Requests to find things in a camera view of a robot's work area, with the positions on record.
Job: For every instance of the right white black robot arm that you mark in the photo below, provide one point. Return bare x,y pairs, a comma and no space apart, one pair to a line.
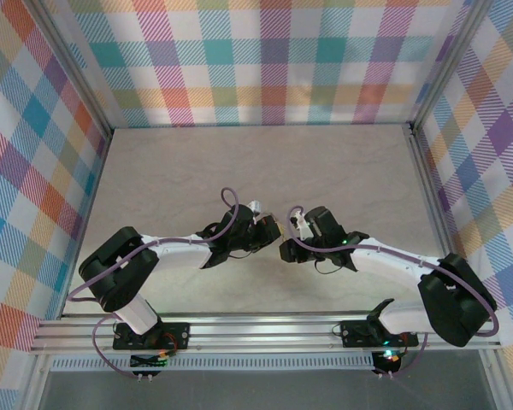
453,299

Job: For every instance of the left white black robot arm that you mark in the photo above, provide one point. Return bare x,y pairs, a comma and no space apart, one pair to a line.
115,273

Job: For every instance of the black controller board with leds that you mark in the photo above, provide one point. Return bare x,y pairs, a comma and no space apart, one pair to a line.
147,362
389,361

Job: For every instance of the plaid backdrop cloth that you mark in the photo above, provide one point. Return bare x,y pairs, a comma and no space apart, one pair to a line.
21,171
261,64
496,171

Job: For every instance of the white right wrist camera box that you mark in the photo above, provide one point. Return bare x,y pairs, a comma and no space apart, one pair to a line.
301,224

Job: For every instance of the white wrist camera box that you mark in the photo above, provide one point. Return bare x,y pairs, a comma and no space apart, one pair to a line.
301,224
255,207

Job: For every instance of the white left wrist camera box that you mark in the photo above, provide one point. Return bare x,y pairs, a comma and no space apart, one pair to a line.
255,207

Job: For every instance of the aluminium mounting rail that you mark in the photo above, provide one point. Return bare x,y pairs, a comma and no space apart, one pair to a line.
261,335

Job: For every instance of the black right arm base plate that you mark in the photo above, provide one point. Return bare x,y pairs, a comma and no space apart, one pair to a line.
355,337

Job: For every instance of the aluminium side rail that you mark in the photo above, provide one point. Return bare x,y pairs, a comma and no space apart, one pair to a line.
90,213
434,205

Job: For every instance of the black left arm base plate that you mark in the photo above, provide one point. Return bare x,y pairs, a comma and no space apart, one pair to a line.
180,328

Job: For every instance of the aluminium frame post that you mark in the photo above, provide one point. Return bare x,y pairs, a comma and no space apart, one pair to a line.
445,68
74,68

